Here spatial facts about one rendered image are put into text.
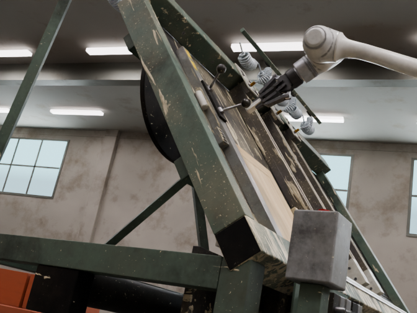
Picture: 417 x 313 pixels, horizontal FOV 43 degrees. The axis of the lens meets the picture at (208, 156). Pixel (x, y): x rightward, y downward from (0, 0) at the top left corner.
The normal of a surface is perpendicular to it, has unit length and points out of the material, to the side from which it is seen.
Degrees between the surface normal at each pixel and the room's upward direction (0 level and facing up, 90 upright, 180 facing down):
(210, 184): 90
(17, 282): 90
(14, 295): 90
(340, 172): 90
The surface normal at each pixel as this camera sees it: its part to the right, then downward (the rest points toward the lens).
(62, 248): -0.51, -0.36
